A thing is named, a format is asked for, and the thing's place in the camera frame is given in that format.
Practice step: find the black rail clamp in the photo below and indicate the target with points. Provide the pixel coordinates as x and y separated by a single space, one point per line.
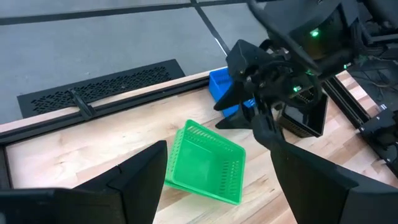
82 107

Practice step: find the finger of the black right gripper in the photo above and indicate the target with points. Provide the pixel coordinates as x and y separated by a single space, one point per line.
241 119
234 96

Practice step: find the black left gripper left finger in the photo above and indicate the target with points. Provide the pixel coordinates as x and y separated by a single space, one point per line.
93 205

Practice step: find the black table end rail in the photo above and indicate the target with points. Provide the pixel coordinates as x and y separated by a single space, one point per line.
345 100

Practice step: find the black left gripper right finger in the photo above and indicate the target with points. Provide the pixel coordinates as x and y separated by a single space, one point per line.
326 196

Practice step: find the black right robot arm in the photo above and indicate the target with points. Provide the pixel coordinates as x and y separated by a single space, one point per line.
311 18

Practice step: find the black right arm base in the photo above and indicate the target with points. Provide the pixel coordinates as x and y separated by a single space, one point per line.
381 130

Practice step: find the green plastic slotted basket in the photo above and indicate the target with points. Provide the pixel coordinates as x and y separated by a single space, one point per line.
199 165

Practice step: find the black table edge rail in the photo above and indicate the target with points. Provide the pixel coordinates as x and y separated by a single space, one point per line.
140 101

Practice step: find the black plastic slotted basket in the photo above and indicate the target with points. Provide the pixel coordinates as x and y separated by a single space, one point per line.
308 121

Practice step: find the blue plastic basket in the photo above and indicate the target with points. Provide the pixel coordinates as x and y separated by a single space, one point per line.
219 85

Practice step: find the black perforated floor vent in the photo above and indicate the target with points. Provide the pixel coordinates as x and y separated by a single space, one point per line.
93 90

